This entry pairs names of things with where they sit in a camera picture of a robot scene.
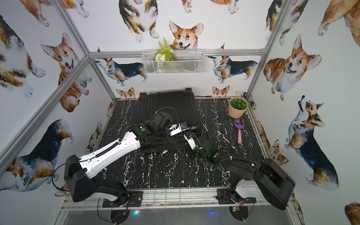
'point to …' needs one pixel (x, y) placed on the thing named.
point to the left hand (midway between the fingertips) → (178, 128)
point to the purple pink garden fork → (240, 127)
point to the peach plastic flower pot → (236, 113)
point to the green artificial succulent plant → (238, 103)
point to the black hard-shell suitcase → (182, 107)
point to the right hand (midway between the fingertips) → (184, 145)
